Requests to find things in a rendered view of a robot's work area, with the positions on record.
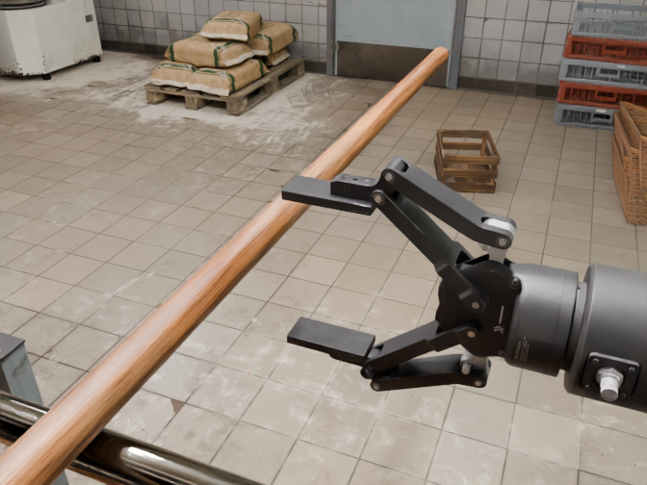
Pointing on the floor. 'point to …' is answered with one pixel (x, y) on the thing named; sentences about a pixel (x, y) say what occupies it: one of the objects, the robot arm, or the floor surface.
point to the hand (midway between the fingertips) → (303, 266)
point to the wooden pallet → (235, 103)
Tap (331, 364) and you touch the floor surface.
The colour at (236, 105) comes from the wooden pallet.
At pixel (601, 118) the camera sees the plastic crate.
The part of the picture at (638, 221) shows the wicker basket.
